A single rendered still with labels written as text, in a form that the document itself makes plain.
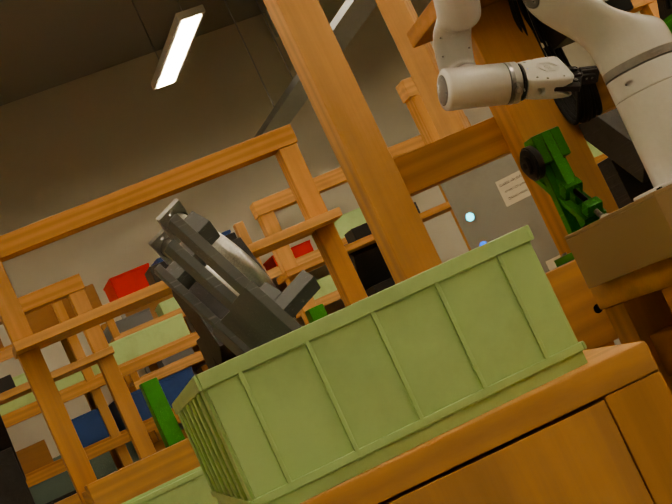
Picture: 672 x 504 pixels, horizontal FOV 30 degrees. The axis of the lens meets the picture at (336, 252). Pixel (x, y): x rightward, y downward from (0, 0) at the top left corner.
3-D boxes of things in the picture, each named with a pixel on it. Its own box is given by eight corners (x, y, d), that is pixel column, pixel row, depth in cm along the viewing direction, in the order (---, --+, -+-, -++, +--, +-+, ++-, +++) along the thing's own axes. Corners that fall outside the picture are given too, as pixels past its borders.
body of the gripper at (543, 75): (525, 77, 246) (578, 71, 248) (506, 54, 254) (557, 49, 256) (521, 111, 250) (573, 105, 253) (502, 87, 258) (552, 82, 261)
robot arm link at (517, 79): (515, 75, 245) (529, 73, 246) (498, 55, 252) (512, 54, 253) (510, 113, 250) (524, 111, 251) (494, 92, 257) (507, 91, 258)
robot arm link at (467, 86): (494, 98, 257) (511, 108, 249) (433, 105, 254) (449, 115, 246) (494, 58, 254) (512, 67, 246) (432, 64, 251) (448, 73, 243)
